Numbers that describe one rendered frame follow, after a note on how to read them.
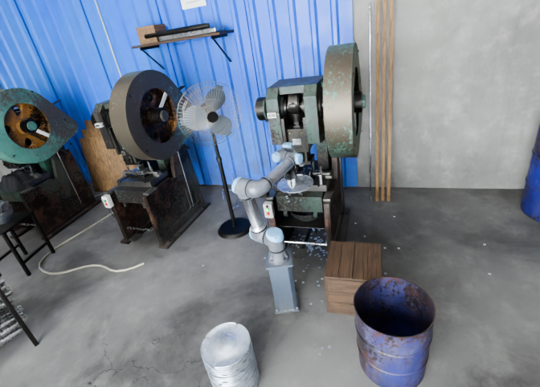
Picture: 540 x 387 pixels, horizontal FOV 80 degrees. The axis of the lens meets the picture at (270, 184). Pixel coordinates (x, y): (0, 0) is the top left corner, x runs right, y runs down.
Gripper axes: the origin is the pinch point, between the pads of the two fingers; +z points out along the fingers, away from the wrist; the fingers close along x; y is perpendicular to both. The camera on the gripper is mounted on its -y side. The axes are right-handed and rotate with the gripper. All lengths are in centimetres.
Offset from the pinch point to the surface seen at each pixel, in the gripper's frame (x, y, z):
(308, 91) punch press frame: -13, 26, -66
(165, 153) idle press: 131, 30, -18
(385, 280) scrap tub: -68, -54, 34
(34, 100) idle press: 306, 56, -76
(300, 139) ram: -3.6, 27.9, -28.8
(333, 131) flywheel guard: -34, -4, -45
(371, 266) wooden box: -59, -31, 45
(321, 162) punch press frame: -14, 53, 3
